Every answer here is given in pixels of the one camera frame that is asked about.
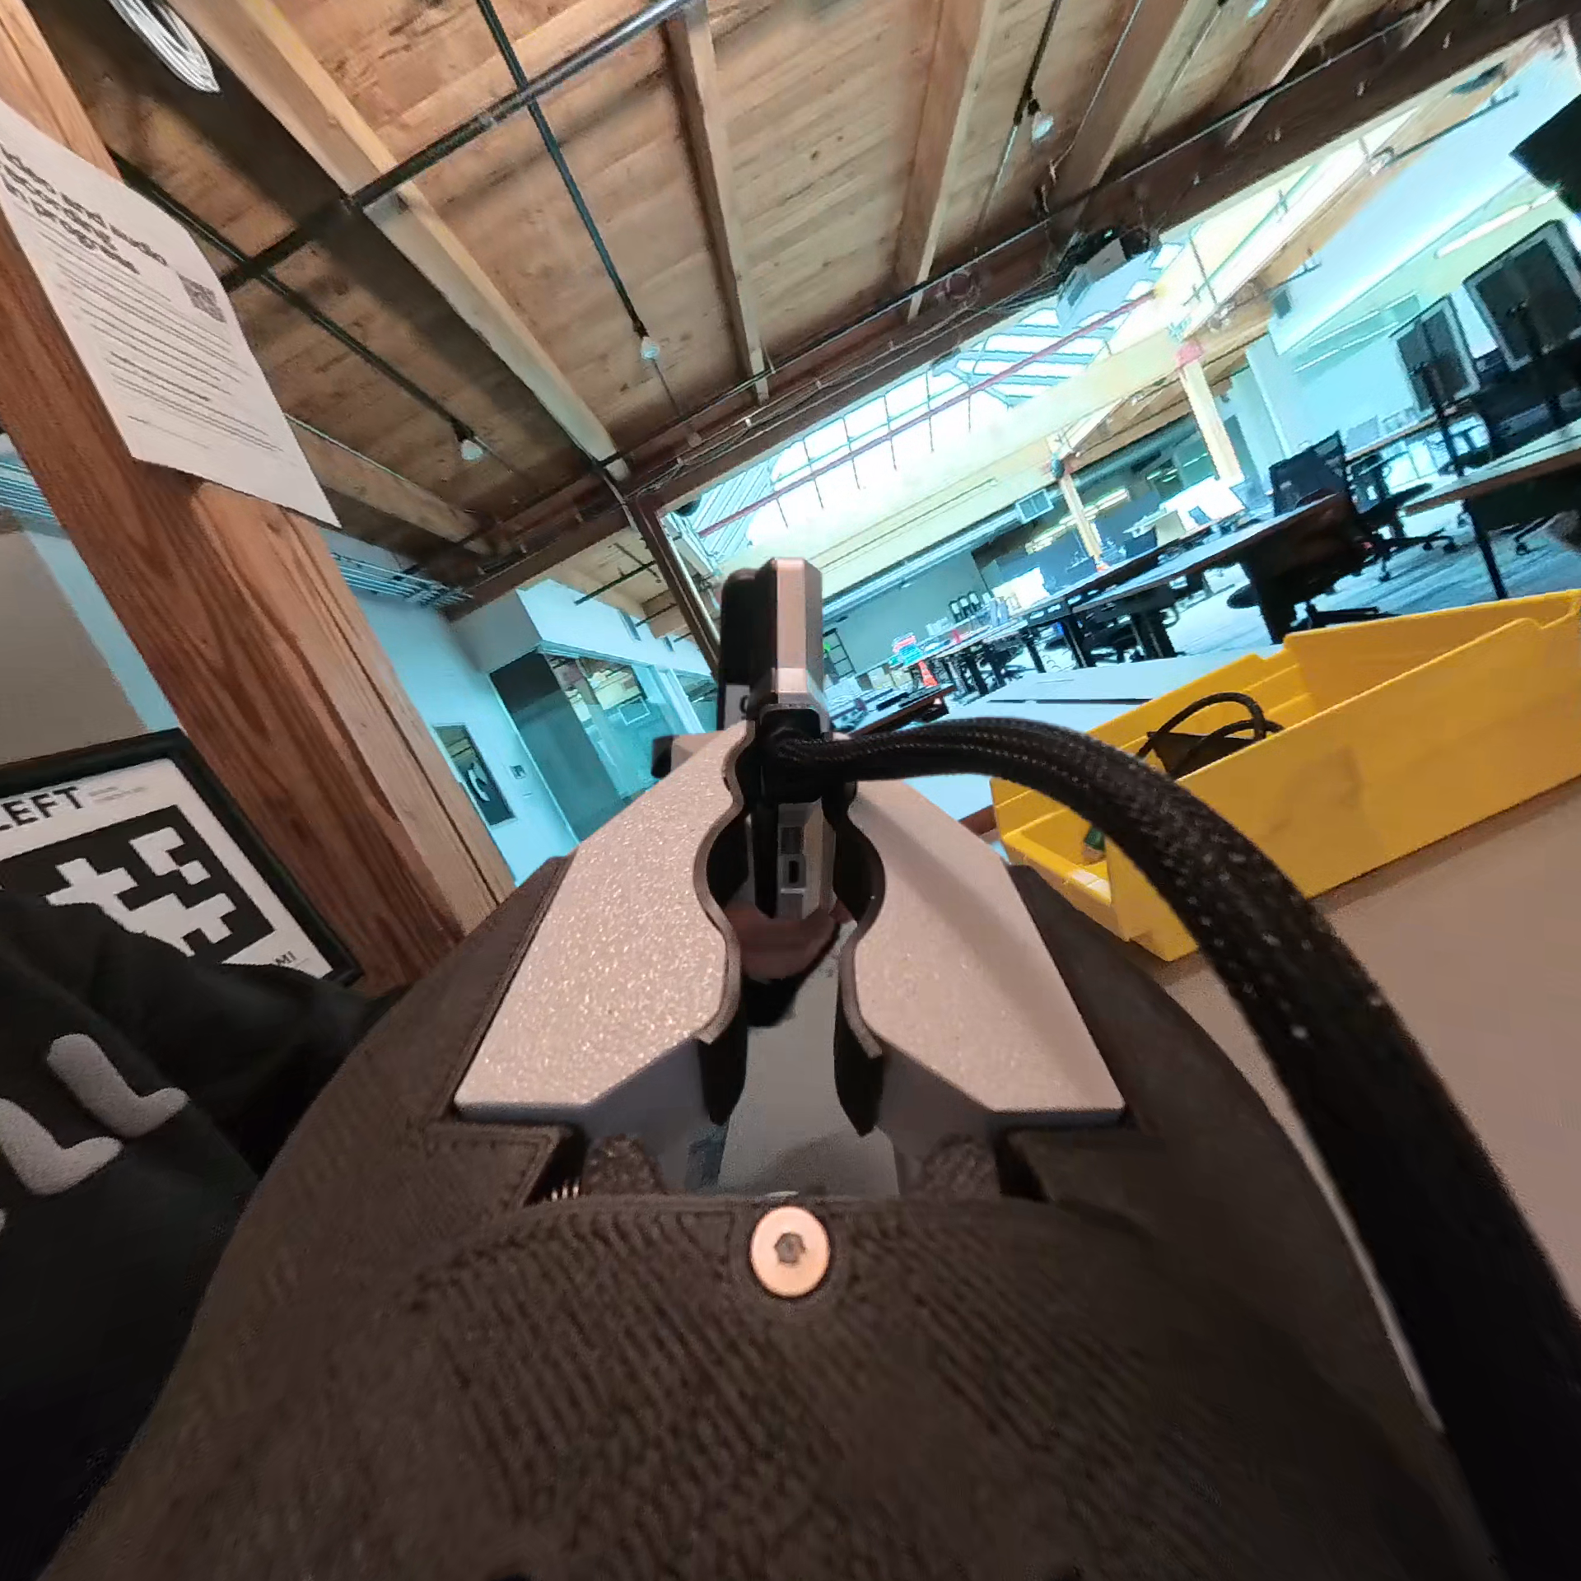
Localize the ceiling projector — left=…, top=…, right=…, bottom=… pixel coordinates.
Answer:
left=1055, top=227, right=1162, bottom=305

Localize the large black monitor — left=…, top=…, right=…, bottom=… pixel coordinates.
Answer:
left=1462, top=222, right=1581, bottom=372

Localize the black monitor on stand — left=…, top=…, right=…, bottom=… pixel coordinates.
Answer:
left=1394, top=297, right=1483, bottom=415

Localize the black office chair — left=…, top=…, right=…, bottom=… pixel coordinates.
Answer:
left=1269, top=432, right=1398, bottom=632

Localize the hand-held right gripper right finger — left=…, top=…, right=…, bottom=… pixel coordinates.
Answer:
left=833, top=777, right=1128, bottom=1163

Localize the long brown desk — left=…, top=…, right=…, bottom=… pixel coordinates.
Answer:
left=1049, top=494, right=1360, bottom=644

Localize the coiled wire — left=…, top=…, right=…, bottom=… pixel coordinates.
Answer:
left=103, top=0, right=223, bottom=94

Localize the brown desk with black legs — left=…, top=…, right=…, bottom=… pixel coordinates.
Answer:
left=1408, top=425, right=1581, bottom=601

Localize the yellow plastic bin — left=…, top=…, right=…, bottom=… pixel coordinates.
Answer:
left=991, top=590, right=1581, bottom=964

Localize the grey usb hub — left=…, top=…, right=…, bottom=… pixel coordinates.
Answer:
left=719, top=558, right=854, bottom=922

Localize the white paper notice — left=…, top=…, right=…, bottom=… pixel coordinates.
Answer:
left=0, top=99, right=340, bottom=527

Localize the wooden post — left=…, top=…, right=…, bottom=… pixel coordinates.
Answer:
left=0, top=0, right=513, bottom=990

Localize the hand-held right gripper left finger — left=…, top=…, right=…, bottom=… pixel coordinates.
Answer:
left=454, top=721, right=757, bottom=1187

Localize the thin black cable bundle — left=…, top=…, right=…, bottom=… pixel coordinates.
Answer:
left=1136, top=692, right=1284, bottom=781

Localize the black braided usb cable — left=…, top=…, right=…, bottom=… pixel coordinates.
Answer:
left=759, top=716, right=1581, bottom=1581

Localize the dark wall frame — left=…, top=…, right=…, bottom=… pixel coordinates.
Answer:
left=431, top=721, right=513, bottom=830

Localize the person in black sweatshirt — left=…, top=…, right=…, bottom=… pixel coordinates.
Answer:
left=0, top=889, right=410, bottom=1581

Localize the wire cable tray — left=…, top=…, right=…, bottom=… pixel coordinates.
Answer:
left=332, top=549, right=470, bottom=613

